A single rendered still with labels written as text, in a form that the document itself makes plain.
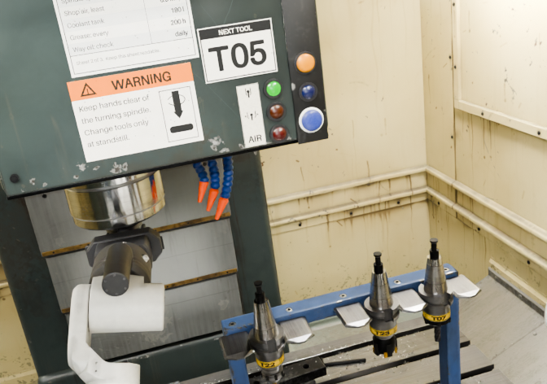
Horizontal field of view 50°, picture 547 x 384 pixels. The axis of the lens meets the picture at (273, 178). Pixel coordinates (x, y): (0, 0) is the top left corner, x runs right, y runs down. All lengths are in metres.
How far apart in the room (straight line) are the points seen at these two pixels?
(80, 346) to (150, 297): 0.11
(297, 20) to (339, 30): 1.13
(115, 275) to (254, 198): 0.84
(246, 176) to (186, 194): 0.17
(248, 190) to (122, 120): 0.82
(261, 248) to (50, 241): 0.55
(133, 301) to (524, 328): 1.21
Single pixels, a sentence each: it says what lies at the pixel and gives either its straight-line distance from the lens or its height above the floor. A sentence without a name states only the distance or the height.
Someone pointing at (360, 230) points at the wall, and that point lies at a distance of 2.13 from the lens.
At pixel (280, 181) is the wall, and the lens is 1.96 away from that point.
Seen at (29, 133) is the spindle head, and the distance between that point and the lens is 0.79.
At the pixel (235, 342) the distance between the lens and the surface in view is 1.07.
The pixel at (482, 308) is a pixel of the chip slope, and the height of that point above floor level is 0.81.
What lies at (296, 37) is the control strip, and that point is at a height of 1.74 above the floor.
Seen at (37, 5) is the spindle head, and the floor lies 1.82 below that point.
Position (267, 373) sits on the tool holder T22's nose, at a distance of 1.10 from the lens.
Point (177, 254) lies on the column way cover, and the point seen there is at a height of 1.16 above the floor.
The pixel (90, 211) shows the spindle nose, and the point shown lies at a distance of 0.96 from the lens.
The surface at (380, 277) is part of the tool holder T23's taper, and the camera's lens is 1.07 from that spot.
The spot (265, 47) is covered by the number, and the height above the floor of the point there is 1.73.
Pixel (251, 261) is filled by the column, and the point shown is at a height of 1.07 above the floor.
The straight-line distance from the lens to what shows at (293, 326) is 1.09.
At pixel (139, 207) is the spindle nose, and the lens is 0.96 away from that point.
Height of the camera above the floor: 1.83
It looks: 20 degrees down
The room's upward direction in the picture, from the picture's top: 8 degrees counter-clockwise
